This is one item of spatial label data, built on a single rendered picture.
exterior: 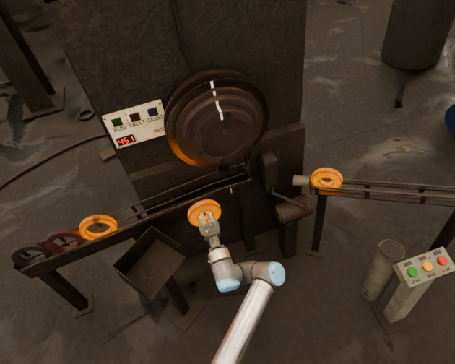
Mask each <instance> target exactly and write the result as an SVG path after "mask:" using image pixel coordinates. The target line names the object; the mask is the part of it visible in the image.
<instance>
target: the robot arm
mask: <svg viewBox="0 0 455 364"><path fill-rule="evenodd" d="M204 213H205V214H206V215H207V218H208V219H209V220H208V223H207V221H206V220H205V216H204ZM199 230H200V233H201V235H203V236H204V239H205V240H206V241H208V243H209V246H210V247H211V248H210V249H209V254H208V258H209V261H208V263H210V264H211V267H212V271H213V274H214V278H215V281H216V285H217V287H218V289H219V291H220V292H223V293H225V292H229V291H232V290H236V289H238V288H239V287H240V286H241V285H244V284H248V283H250V284H252V285H251V287H250V289H249V291H248V293H247V295H246V296H245V298H244V300H243V302H242V304H241V306H240V308H239V310H238V312H237V314H236V316H235V318H234V319H233V322H232V324H231V325H230V328H229V329H228V331H227V334H226V335H225V338H224V339H223V341H222V343H221V345H220V347H219V349H218V351H217V353H216V355H215V357H214V359H213V360H212V362H211V364H240V361H241V359H242V357H243V355H244V353H245V351H246V348H247V346H248V344H249V342H250V340H251V338H252V336H253V334H254V332H255V329H256V327H257V325H258V323H259V321H260V318H261V316H262V314H263V312H264V310H265V308H266V306H267V303H268V302H269V299H270V297H271V295H272V293H273V292H274V290H275V287H276V286H280V285H282V284H283V283H284V281H285V270H284V267H283V266H282V265H281V264H280V263H278V262H273V261H271V262H257V261H247V262H242V263H237V264H233V262H232V259H231V257H230V253H229V251H228V248H225V246H224V245H220V240H219V237H220V226H219V222H218V221H217V220H216V219H215V218H214V217H213V215H212V214H211V213H210V212H209V211H204V212H202V213H201V214H200V218H199Z"/></svg>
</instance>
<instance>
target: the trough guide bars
mask: <svg viewBox="0 0 455 364"><path fill-rule="evenodd" d="M322 180H326V182H330V181H332V179H330V178H322ZM343 181H346V182H343ZM353 182H357V183H353ZM374 183H377V184H374ZM342 184H352V185H361V186H365V187H366V188H370V186H380V187H391V188H401V189H419V192H424V190H430V191H449V192H455V190H454V189H455V187H453V186H433V185H424V184H411V183H391V182H380V181H359V180H349V179H343V180H342ZM384 184H387V185H384ZM394 185H397V186H394ZM414 186H418V187H414ZM426 187H428V188H426ZM331 189H333V190H331ZM311 190H312V191H315V195H319V191H329V192H338V193H347V194H364V195H365V199H369V196H370V195H373V196H390V197H399V198H408V199H420V203H419V204H425V200H433V201H442V202H455V196H437V195H427V194H409V193H400V192H390V191H372V190H363V189H353V188H335V187H325V186H311ZM340 190H342V191H340ZM358 191H360V192H358ZM376 193H377V194H376ZM394 194H396V195H394ZM402 195H405V196H402ZM429 197H432V198H429ZM438 198H440V199H438Z"/></svg>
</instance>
